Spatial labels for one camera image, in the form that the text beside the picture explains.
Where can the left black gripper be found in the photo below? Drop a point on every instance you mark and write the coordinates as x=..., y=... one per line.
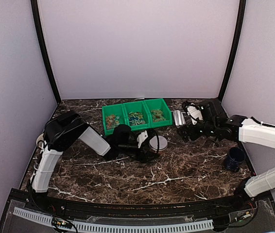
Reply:
x=144, y=158

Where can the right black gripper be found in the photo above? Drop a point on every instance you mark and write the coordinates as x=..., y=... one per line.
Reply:
x=184, y=134

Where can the white jar lid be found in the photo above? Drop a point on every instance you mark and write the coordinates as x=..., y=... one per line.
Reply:
x=158, y=142

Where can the clear plastic jar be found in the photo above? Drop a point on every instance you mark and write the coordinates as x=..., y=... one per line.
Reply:
x=157, y=151

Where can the metal scoop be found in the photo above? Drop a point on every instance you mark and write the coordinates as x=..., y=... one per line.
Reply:
x=179, y=119

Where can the green three-compartment bin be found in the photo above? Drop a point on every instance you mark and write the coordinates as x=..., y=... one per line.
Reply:
x=143, y=106

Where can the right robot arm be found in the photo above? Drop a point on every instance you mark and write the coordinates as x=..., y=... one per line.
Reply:
x=208, y=118

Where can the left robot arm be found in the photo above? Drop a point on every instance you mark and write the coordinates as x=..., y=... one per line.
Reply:
x=63, y=131

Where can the wrapped colourful candies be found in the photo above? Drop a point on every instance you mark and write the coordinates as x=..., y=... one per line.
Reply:
x=136, y=118

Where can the green yellow gummy candies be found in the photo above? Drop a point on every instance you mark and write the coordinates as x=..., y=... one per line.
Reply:
x=157, y=115

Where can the star gummy candies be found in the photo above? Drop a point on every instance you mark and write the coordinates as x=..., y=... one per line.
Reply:
x=112, y=121

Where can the dark blue mug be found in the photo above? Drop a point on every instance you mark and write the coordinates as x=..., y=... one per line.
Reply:
x=234, y=159

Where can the beige ceramic mug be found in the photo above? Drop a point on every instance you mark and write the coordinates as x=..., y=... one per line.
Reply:
x=40, y=142

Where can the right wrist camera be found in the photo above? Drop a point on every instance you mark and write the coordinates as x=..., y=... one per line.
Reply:
x=193, y=111

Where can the black front rail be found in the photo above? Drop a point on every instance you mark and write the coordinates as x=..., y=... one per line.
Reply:
x=216, y=208

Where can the right black frame post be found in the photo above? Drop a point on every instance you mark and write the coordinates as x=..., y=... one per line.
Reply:
x=234, y=48

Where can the black frame post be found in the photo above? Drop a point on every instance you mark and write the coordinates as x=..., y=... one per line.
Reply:
x=234, y=48
x=43, y=50

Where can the white slotted cable duct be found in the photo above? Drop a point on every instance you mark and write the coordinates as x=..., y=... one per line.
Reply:
x=97, y=224

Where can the left black frame post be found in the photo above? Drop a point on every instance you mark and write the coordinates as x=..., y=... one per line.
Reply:
x=43, y=50

